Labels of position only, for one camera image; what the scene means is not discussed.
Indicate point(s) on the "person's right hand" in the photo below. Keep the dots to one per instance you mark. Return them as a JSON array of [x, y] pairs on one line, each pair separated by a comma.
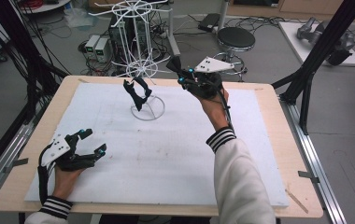
[[216, 112]]

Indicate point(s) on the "metal table bracket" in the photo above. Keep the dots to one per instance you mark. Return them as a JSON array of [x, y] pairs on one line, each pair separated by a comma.
[[17, 162], [308, 176]]

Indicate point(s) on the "black power adapter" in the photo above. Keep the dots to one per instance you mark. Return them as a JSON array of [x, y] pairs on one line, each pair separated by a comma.
[[209, 21]]

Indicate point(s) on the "black bow tie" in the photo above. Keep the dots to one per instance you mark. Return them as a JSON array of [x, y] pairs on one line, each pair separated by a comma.
[[173, 64]]

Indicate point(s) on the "thin wooden stick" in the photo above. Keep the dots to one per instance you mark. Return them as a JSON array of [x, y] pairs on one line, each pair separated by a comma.
[[297, 200]]

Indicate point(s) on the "white platform board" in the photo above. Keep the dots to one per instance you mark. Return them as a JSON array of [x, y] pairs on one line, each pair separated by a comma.
[[291, 34]]

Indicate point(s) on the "black computer tower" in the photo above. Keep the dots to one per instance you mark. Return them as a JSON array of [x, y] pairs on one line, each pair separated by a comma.
[[116, 34]]

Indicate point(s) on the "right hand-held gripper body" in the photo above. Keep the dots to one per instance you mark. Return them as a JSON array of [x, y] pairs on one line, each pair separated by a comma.
[[213, 65]]

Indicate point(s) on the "grey robot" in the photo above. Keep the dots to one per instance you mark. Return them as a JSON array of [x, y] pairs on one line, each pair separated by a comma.
[[312, 31]]

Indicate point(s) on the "person's left hand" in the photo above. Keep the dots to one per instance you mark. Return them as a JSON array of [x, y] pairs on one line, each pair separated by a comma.
[[65, 182]]

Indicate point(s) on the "white foam board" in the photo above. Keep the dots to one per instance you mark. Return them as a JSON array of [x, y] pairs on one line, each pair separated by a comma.
[[153, 155]]

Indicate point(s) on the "black round stool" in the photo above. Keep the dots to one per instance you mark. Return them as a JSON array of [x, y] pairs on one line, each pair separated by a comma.
[[236, 38]]

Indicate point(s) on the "black metal frame post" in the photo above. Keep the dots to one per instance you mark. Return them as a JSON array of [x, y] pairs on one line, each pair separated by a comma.
[[319, 53]]

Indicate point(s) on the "bench power supply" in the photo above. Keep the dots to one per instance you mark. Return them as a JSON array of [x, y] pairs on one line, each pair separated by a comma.
[[91, 43], [102, 48]]

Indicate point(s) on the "clear plastic bag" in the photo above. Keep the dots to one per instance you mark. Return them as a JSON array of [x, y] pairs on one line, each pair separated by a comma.
[[79, 17]]

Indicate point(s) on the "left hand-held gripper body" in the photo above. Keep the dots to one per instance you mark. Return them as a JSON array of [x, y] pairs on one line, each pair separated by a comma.
[[57, 149]]

